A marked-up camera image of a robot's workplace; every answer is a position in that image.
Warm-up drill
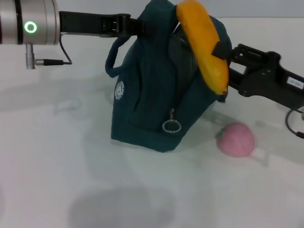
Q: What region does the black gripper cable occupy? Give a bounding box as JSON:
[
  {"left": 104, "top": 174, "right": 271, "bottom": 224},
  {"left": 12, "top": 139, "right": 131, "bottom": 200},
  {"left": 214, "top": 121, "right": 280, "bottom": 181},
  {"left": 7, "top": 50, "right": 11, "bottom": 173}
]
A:
[
  {"left": 25, "top": 35, "right": 73, "bottom": 70},
  {"left": 285, "top": 108, "right": 304, "bottom": 140}
]

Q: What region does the dark blue fabric bag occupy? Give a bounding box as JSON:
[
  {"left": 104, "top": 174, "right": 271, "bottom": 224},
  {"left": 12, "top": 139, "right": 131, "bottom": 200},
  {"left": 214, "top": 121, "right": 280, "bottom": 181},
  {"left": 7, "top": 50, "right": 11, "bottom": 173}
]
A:
[{"left": 105, "top": 0, "right": 232, "bottom": 153}]

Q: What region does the silver zipper pull ring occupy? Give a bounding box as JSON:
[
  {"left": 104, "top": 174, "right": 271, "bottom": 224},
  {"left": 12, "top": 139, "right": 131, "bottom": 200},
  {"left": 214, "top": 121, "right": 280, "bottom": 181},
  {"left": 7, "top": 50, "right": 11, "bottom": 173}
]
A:
[{"left": 162, "top": 108, "right": 183, "bottom": 135}]

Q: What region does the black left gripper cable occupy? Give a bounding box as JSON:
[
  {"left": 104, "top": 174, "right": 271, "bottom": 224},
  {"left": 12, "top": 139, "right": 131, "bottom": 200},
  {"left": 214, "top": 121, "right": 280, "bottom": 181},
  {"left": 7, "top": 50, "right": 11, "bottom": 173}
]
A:
[{"left": 25, "top": 35, "right": 73, "bottom": 70}]

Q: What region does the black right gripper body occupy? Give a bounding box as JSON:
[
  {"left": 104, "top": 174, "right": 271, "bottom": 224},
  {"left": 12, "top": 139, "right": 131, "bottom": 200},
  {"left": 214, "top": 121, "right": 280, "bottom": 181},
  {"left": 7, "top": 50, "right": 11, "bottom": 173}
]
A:
[{"left": 238, "top": 51, "right": 304, "bottom": 111}]

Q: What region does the pink peach toy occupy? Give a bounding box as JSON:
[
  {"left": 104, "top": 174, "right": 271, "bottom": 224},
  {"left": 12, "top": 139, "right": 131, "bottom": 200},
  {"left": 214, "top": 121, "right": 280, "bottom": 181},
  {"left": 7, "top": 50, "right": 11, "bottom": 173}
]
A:
[{"left": 215, "top": 122, "right": 256, "bottom": 158}]

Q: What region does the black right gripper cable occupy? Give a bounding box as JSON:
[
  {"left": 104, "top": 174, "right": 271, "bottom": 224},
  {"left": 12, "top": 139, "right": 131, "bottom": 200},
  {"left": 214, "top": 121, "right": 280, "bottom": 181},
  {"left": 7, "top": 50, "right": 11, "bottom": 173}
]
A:
[{"left": 285, "top": 108, "right": 304, "bottom": 140}]

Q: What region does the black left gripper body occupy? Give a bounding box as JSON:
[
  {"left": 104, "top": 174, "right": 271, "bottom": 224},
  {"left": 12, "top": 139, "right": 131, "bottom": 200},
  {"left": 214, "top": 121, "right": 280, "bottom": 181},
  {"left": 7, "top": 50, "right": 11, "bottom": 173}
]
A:
[{"left": 58, "top": 10, "right": 119, "bottom": 38}]

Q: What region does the yellow banana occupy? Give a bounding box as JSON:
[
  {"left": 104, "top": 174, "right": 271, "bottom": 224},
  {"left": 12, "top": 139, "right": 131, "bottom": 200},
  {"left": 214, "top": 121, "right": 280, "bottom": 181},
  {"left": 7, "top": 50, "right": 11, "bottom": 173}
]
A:
[{"left": 176, "top": 0, "right": 230, "bottom": 96}]

